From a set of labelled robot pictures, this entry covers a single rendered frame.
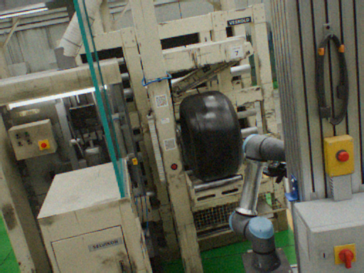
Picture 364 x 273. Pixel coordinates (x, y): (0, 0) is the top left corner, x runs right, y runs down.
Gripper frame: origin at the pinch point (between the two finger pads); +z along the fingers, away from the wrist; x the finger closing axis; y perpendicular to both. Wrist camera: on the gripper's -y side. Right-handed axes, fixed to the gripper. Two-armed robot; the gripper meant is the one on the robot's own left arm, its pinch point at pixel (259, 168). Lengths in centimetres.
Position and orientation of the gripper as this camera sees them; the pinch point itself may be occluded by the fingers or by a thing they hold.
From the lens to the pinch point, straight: 240.0
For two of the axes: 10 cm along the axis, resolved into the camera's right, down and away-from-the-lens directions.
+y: -2.9, -7.5, -5.9
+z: -7.9, -1.6, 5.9
